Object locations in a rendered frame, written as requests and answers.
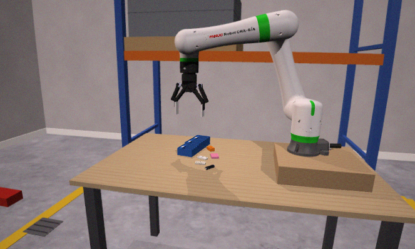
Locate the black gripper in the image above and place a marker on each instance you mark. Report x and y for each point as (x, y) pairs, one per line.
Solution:
(189, 84)

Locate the blue three-compartment bin rack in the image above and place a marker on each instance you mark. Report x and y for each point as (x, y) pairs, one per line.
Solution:
(193, 146)

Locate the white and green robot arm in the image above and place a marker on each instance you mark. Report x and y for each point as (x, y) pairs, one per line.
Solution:
(269, 28)

